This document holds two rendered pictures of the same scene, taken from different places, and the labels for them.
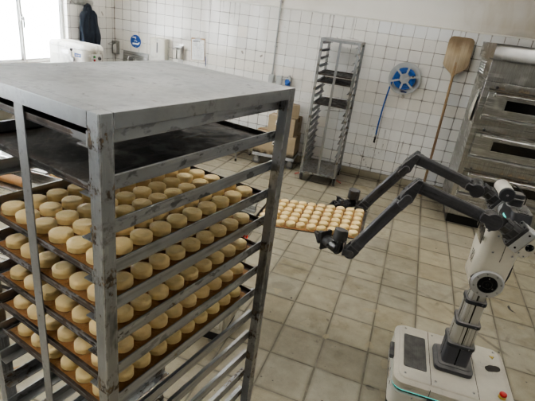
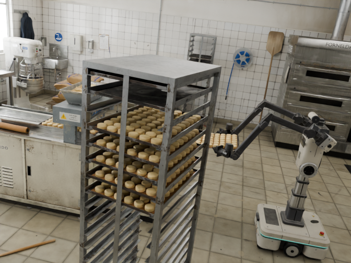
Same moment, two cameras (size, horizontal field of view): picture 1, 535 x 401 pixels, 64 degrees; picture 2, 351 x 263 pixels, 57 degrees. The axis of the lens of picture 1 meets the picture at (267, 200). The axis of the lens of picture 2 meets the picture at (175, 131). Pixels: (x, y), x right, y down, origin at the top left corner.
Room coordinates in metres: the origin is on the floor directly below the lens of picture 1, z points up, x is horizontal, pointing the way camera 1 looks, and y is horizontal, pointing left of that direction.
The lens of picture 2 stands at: (-0.65, 0.41, 2.05)
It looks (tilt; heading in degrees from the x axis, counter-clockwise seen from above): 19 degrees down; 353
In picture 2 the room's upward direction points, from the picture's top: 7 degrees clockwise
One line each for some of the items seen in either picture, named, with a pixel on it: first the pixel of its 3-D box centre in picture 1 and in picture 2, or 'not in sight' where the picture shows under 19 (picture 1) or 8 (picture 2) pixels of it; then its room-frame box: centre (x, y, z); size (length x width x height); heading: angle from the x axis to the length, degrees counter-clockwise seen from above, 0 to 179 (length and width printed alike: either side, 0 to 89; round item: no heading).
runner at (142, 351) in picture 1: (193, 309); (180, 174); (0.96, 0.16, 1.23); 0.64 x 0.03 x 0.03; 150
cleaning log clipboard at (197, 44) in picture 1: (198, 51); (104, 43); (6.78, 1.32, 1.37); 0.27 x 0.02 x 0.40; 74
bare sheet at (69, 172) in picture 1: (142, 135); (156, 90); (1.05, 0.34, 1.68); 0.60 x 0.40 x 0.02; 150
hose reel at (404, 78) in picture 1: (397, 105); (239, 75); (5.86, -1.55, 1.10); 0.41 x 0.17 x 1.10; 74
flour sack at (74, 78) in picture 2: not in sight; (84, 80); (6.26, 1.63, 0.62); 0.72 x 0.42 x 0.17; 80
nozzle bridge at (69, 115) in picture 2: not in sight; (86, 116); (2.57, 0.96, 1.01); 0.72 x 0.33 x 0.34; 165
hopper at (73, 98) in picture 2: not in sight; (86, 93); (2.57, 0.96, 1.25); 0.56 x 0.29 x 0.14; 165
